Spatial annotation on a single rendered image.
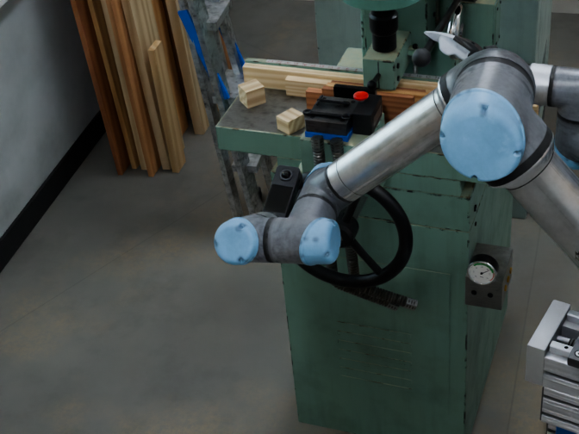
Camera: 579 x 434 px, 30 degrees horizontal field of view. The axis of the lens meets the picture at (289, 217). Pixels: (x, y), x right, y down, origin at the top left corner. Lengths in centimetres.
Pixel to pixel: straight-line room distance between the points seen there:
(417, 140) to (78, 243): 206
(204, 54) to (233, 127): 83
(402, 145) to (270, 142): 65
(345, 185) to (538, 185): 37
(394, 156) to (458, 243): 63
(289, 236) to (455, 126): 38
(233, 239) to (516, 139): 51
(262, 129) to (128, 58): 138
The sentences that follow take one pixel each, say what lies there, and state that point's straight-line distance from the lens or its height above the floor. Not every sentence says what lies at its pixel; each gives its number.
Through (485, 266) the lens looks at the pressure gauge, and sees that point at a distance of 226.
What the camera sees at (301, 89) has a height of 92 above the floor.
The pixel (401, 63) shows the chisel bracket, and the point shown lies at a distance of 231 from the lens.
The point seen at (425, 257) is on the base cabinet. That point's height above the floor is 63.
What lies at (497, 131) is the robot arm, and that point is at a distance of 147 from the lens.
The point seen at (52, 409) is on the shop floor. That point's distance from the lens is 305.
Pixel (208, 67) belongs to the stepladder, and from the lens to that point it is 315.
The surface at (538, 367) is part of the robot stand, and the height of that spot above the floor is 73.
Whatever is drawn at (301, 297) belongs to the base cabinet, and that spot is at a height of 45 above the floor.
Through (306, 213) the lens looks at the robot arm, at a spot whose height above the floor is 108.
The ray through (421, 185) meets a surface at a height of 82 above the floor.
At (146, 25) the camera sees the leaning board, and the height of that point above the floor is 53.
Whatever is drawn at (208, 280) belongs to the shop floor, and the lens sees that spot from 334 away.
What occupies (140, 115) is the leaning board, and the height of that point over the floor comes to 24.
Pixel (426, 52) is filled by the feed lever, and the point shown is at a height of 117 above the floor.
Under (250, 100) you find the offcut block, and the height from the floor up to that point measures 92.
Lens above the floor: 213
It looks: 37 degrees down
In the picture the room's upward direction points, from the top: 6 degrees counter-clockwise
